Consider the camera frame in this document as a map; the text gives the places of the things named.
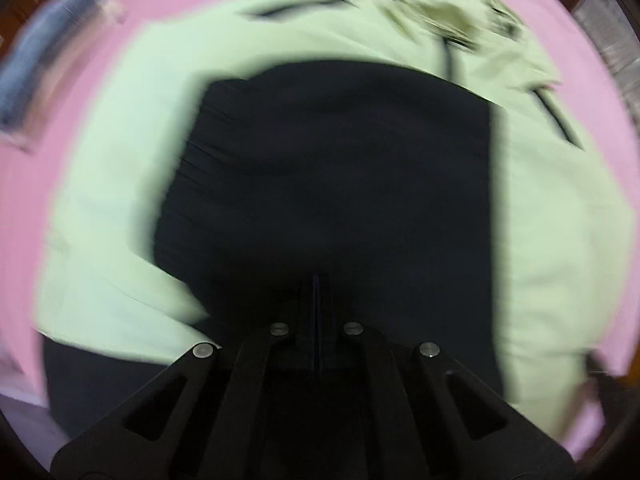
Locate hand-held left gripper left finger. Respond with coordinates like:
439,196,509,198
50,275,318,480

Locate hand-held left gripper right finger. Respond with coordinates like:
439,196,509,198
319,275,576,480

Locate green and black hooded jacket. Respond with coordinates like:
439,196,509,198
37,0,623,441

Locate white dotted bed skirt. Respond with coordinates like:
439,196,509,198
0,355,66,441

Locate pink bed blanket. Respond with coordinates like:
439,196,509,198
0,0,626,461

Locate folded blue jeans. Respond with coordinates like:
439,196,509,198
0,0,101,133

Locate beige lace furniture cover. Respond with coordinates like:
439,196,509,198
572,0,640,126

